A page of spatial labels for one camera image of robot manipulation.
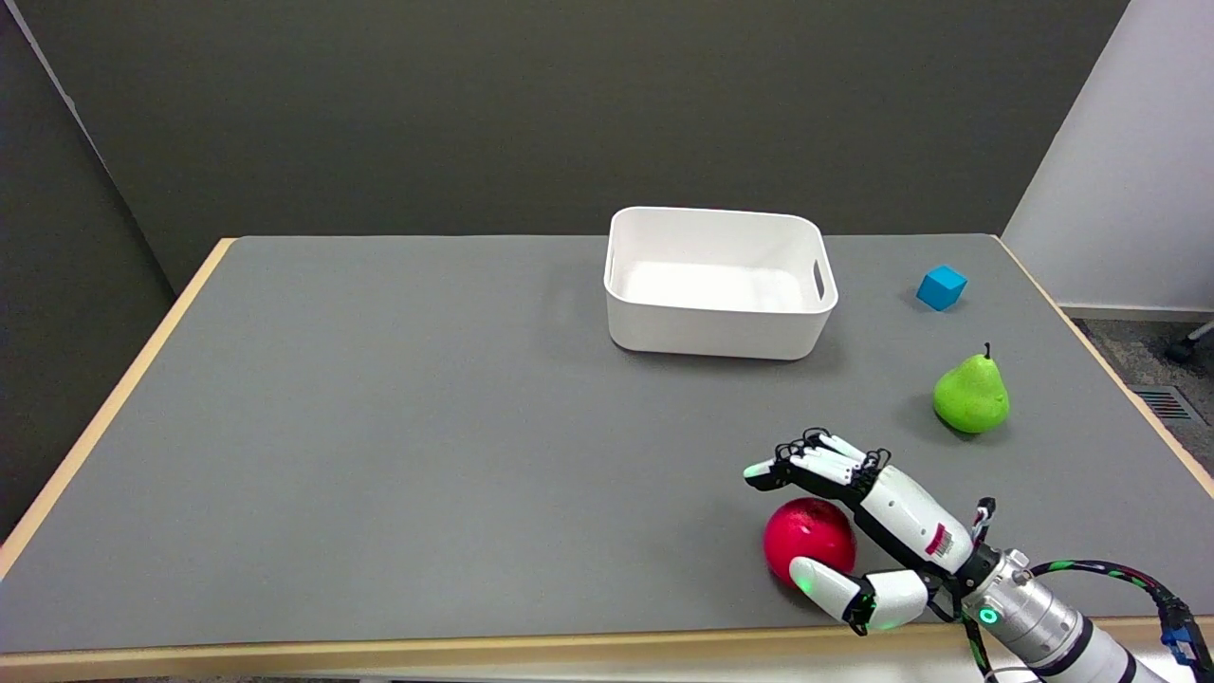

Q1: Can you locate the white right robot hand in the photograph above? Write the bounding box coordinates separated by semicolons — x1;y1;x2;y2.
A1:
743;428;1002;637

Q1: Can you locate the red apple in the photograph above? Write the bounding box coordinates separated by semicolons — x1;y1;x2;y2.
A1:
763;497;857;588

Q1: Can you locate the green pear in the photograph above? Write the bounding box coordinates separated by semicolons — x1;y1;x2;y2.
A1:
932;343;1012;435

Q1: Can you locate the blue cube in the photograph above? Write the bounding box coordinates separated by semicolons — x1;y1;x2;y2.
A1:
916;265;969;312

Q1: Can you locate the white plastic bin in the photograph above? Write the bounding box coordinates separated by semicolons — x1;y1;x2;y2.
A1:
603;206;839;361

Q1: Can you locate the floor vent grille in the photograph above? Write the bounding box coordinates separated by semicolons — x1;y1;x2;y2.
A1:
1129;387;1207;430

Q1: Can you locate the black chair caster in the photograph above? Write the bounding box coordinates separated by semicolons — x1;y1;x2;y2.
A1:
1165;321;1214;366

